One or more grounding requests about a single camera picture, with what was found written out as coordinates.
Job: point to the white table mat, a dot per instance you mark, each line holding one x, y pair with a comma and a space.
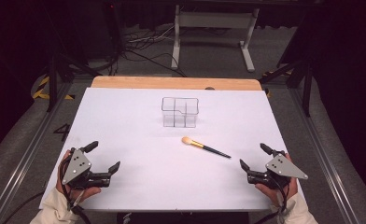
134, 130

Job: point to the wooden table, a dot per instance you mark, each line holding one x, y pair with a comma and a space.
159, 83

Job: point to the person's left hand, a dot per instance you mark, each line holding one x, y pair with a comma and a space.
78, 193

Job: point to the person's right hand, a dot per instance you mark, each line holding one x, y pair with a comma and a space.
270, 191

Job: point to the person's dark clothing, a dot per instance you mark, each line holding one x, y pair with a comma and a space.
184, 218

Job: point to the aluminium floor rail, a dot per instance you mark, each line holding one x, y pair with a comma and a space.
324, 158
25, 158

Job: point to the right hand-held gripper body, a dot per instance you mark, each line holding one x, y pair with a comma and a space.
282, 168

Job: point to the white metal stand frame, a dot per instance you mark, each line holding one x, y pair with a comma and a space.
215, 20

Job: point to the clear plastic organizer box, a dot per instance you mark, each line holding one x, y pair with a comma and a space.
179, 118

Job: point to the black tripod stand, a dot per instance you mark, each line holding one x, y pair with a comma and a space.
307, 90
52, 84

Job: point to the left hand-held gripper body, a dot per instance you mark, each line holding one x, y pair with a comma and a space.
77, 165

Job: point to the yellow and black floor tape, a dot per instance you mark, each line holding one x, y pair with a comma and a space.
40, 91
276, 73

